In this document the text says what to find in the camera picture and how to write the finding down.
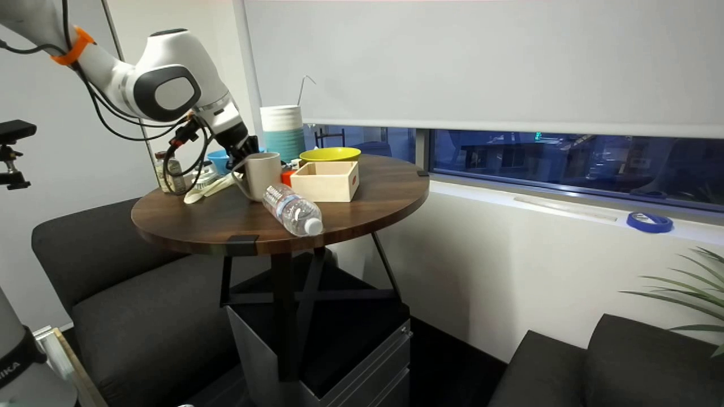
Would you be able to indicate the small red object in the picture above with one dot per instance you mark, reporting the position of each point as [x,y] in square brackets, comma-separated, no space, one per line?
[285,180]

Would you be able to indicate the dark window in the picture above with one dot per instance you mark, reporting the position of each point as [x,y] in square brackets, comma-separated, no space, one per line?
[566,162]

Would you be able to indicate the yellow plate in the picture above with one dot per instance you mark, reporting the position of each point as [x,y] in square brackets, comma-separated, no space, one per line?
[329,154]

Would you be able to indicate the blue patterned paper bowl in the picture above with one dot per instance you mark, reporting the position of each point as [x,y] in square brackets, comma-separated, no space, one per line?
[218,158]

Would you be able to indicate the light wooden box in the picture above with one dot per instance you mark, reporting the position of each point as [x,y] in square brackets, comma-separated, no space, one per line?
[327,183]

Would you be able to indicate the blue tape roll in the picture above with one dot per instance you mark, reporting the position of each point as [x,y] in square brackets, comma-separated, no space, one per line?
[647,223]

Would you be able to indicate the dark grey sofa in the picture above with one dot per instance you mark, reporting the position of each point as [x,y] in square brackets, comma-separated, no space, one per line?
[624,369]
[113,301]

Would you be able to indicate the green spiky plant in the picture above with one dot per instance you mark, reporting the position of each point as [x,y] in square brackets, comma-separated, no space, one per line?
[693,291]

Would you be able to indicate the white roller blind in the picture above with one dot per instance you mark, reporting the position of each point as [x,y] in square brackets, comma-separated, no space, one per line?
[483,59]

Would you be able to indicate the black camera on tripod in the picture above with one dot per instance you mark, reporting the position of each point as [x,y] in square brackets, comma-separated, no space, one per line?
[12,144]

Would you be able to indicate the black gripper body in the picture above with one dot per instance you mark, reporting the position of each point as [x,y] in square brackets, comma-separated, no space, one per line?
[240,144]

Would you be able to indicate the grey metal bin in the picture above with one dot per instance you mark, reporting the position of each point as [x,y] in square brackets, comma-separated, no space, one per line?
[353,362]

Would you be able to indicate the white plastic utensil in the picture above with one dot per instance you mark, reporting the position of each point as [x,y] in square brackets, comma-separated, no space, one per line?
[205,190]
[205,174]

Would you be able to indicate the aluminium frame bar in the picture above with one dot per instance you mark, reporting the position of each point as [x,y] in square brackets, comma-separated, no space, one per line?
[69,362]

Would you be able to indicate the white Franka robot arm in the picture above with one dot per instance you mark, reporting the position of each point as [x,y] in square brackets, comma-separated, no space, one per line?
[172,81]

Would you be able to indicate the beige ceramic mug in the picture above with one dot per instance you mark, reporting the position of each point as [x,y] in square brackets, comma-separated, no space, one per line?
[263,174]

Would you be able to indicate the small glass spice jar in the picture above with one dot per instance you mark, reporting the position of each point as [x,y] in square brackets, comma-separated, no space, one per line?
[172,174]

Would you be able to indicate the clear plastic water bottle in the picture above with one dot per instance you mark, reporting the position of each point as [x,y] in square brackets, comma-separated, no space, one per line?
[292,209]

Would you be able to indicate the stack of white cups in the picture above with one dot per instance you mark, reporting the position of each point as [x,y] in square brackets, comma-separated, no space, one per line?
[284,131]

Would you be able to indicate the round dark wooden table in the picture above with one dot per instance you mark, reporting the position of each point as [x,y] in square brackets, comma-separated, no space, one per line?
[226,218]

